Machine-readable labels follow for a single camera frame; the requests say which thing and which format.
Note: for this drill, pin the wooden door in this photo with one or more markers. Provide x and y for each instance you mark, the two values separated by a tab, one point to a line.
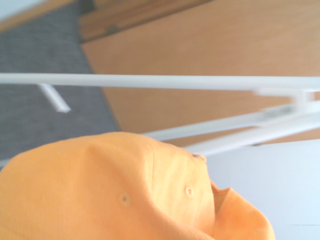
205	45

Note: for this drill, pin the white coat rack stand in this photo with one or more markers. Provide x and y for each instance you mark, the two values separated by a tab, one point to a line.
160	81

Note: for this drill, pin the orange baseball cap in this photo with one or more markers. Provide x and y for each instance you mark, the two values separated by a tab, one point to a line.
100	190

